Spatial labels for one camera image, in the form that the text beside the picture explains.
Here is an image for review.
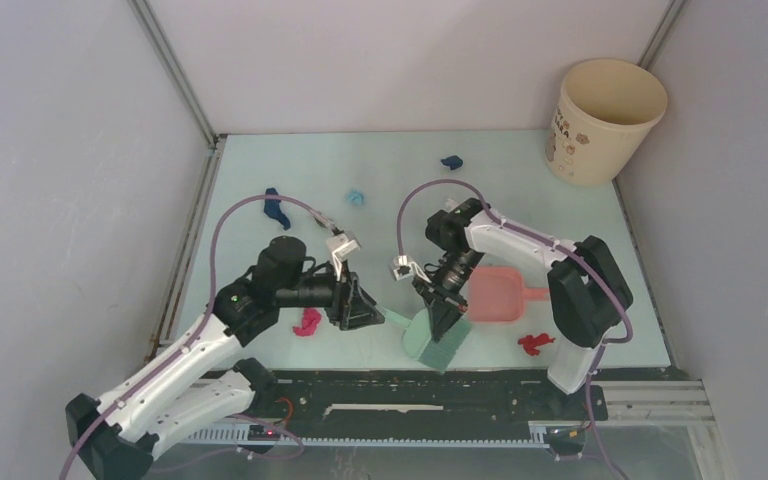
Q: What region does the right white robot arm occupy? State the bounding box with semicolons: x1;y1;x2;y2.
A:
412;197;633;418

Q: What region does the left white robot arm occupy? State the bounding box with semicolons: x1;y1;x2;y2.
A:
66;232;385;479

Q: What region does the magenta paper scrap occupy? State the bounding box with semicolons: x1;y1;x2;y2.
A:
292;308;322;337

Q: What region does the white cable duct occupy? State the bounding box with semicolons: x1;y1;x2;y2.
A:
181;422;583;448

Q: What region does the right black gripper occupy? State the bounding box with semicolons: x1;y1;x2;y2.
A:
413;249;486;341

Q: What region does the purple cable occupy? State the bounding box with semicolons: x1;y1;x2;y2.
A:
395;178;634;480
59;193;346;480

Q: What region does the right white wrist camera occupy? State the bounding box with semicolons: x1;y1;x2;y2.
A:
390;255;430;283

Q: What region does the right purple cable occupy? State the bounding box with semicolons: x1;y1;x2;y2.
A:
395;178;634;480

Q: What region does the green hand brush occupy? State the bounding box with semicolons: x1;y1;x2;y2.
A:
380;308;472;372

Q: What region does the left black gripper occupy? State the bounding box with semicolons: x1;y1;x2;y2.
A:
276;257;384;330

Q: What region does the dark blue paper scrap left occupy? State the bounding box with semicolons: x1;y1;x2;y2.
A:
263;187;292;231

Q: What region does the pink dustpan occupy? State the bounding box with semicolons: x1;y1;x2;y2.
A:
466;266;550;323

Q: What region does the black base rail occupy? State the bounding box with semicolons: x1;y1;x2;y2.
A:
246;370;608;439

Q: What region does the dark blue paper scrap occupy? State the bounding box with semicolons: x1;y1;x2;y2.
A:
440;155;464;171
263;187;292;231

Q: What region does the dark blue paper scrap top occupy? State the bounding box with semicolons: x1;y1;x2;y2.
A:
440;155;464;171

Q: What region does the beige plastic bucket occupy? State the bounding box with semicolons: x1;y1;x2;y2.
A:
545;58;668;187

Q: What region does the light blue paper scrap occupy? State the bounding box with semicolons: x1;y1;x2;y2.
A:
346;189;366;206

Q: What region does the red paper scrap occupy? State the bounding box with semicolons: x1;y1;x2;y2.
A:
517;332;556;357

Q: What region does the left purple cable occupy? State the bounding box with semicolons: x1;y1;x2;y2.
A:
59;193;346;480

